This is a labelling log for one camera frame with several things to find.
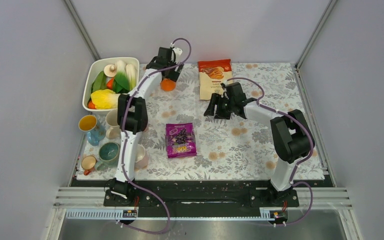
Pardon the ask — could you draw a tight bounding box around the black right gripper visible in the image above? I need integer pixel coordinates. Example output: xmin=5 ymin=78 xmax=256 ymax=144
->
xmin=203 ymin=92 xmax=236 ymax=120

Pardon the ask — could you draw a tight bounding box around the orange mug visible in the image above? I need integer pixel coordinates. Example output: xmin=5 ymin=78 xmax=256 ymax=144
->
xmin=160 ymin=78 xmax=176 ymax=92

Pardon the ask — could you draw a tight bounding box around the purple candy bag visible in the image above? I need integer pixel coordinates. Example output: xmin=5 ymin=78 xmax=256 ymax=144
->
xmin=165 ymin=122 xmax=197 ymax=159

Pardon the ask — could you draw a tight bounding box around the blue butterfly mug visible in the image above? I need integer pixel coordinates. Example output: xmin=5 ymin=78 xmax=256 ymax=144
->
xmin=78 ymin=114 xmax=106 ymax=147

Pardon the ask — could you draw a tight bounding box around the pink plastic cup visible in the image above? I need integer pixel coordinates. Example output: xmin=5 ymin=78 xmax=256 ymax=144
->
xmin=134 ymin=144 xmax=149 ymax=170

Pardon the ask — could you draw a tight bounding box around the green ceramic mug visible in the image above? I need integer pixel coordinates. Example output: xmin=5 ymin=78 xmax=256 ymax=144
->
xmin=95 ymin=142 xmax=121 ymax=170

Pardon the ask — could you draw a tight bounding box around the small orange cup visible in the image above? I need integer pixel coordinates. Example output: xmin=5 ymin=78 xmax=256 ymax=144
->
xmin=80 ymin=155 xmax=97 ymax=176

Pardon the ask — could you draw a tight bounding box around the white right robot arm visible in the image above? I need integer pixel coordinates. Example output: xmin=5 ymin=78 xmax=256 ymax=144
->
xmin=204 ymin=82 xmax=315 ymax=206

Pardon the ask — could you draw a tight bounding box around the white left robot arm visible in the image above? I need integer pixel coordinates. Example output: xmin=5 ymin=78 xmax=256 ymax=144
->
xmin=106 ymin=44 xmax=184 ymax=206

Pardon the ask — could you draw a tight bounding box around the cream ceramic mug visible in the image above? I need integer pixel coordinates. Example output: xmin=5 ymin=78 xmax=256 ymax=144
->
xmin=105 ymin=109 xmax=121 ymax=140

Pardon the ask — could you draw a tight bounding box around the orange chips bag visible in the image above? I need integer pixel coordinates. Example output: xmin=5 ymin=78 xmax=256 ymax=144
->
xmin=198 ymin=59 xmax=233 ymax=101

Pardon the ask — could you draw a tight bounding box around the toy mushroom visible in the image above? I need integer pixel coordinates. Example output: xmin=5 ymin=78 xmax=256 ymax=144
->
xmin=103 ymin=64 xmax=117 ymax=78

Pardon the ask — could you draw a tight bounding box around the orange toy carrot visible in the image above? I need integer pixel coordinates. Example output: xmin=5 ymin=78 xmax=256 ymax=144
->
xmin=106 ymin=77 xmax=115 ymax=90

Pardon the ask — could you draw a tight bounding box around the green toy leaf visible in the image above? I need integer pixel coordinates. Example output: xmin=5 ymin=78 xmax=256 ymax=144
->
xmin=91 ymin=71 xmax=107 ymax=93

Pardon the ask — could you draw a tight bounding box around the white plastic tub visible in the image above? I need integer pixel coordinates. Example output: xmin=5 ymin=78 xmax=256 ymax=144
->
xmin=82 ymin=57 xmax=142 ymax=115

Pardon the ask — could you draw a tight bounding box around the yellow toy vegetable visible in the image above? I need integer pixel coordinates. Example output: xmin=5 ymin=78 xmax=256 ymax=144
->
xmin=90 ymin=89 xmax=121 ymax=110

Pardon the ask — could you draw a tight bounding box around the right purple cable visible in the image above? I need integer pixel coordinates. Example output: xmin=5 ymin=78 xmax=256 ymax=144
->
xmin=223 ymin=77 xmax=315 ymax=227

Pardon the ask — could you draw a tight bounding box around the purple cable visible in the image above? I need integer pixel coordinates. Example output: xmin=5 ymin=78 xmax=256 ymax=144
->
xmin=120 ymin=37 xmax=193 ymax=235
xmin=223 ymin=77 xmax=315 ymax=227

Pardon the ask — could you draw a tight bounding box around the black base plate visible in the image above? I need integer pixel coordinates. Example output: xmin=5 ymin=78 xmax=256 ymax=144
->
xmin=103 ymin=180 xmax=300 ymax=218

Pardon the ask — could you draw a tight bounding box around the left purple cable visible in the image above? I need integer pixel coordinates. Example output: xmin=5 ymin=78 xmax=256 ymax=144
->
xmin=120 ymin=37 xmax=193 ymax=235

